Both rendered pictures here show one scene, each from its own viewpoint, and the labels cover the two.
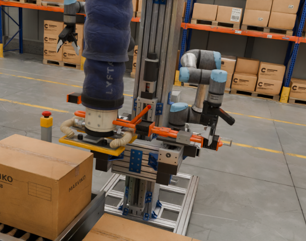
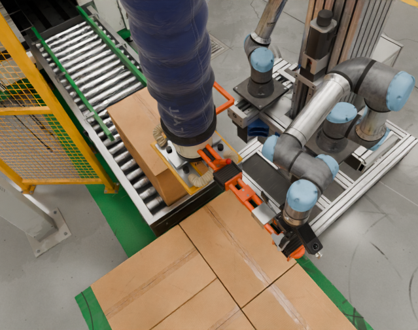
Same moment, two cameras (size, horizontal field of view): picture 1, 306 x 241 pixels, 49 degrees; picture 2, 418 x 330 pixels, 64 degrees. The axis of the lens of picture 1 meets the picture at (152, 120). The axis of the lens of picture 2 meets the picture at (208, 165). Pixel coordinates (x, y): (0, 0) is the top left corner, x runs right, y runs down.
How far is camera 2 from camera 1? 1.34 m
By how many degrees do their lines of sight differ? 52
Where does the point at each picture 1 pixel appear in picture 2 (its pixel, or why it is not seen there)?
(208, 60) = (373, 93)
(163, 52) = (346, 13)
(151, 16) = not seen: outside the picture
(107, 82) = (174, 120)
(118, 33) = (170, 73)
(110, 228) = (223, 211)
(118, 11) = (159, 46)
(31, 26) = not seen: outside the picture
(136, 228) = (248, 222)
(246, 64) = not seen: outside the picture
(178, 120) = (331, 132)
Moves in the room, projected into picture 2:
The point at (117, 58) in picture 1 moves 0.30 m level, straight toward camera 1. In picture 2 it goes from (178, 100) to (120, 169)
